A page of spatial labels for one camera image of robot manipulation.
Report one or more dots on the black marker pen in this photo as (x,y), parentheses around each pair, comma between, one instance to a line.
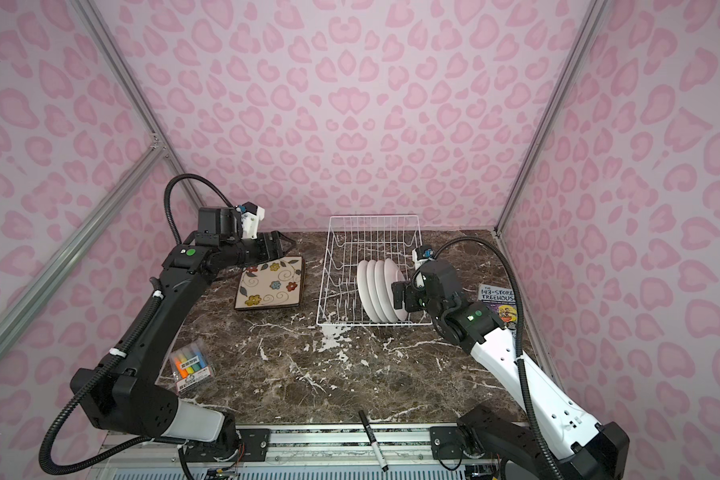
(375,446)

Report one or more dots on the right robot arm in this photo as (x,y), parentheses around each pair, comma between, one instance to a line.
(561,440)

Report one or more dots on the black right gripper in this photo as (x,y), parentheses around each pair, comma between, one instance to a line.
(411,289)

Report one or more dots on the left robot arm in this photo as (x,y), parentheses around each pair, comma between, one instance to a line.
(121,393)

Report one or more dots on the white round plate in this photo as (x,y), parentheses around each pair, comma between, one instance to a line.
(396,289)
(374,298)
(364,292)
(382,292)

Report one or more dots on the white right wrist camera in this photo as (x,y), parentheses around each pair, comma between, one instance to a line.
(423,254)

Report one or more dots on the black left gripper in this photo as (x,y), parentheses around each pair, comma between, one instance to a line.
(278,249)

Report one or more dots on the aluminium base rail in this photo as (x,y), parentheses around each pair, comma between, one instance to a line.
(331,451)

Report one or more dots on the white wire dish rack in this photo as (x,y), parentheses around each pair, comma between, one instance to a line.
(351,239)

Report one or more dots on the The 143-Storey Treehouse book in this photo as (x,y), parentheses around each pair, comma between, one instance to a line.
(502,301)

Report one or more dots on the box of coloured markers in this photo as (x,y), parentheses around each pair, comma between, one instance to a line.
(191,367)

